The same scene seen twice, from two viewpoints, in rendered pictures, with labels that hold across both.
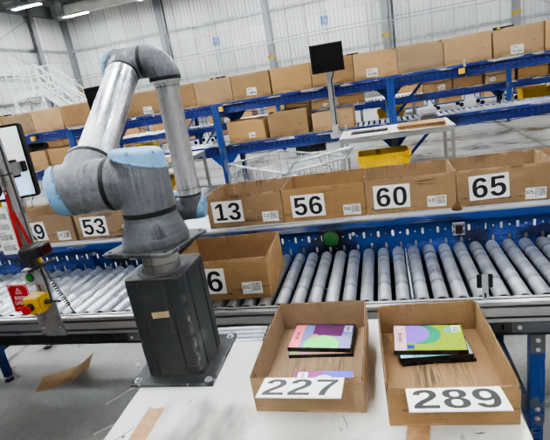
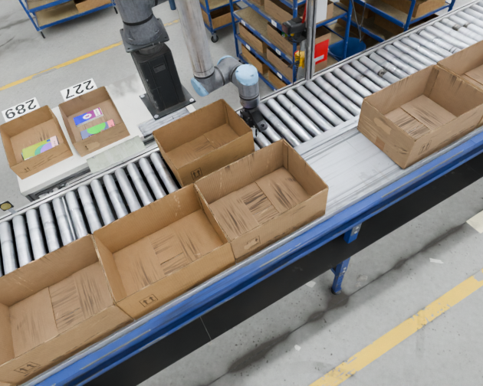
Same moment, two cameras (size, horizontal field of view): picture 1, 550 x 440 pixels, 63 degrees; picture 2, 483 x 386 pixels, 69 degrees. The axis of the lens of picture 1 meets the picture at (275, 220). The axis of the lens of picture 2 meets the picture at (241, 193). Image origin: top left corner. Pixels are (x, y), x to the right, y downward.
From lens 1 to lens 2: 2.93 m
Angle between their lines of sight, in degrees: 104
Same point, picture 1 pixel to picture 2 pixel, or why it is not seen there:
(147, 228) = not seen: hidden behind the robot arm
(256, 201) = (225, 174)
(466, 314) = (20, 170)
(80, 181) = not seen: outside the picture
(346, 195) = (120, 229)
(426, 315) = (41, 159)
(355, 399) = (67, 111)
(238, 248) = (218, 158)
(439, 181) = (2, 282)
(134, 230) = not seen: hidden behind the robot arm
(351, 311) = (84, 145)
